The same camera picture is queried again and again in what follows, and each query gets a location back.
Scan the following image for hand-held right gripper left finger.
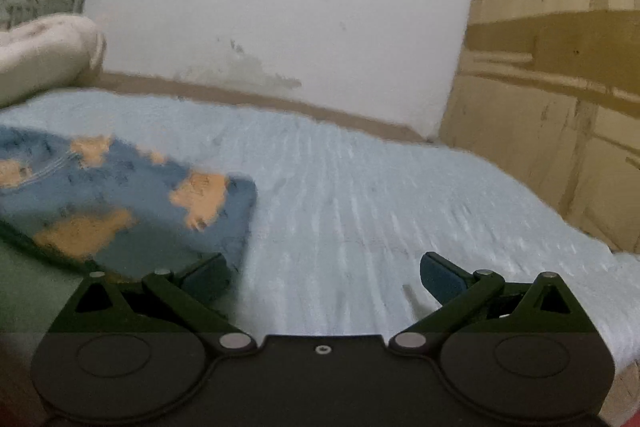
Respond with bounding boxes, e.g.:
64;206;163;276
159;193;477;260
47;252;257;356

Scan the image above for light blue bed quilt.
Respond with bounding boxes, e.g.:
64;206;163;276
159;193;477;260
0;89;640;380

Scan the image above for blue pants with orange print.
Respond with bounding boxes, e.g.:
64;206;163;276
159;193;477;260
0;127;259;284

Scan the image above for stacked cardboard boxes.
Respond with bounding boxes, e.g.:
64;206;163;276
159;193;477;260
439;0;640;254

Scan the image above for white rolled comforter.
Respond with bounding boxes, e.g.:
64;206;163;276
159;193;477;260
0;14;107;108

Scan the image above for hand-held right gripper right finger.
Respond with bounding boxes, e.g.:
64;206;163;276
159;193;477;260
389;251;599;356

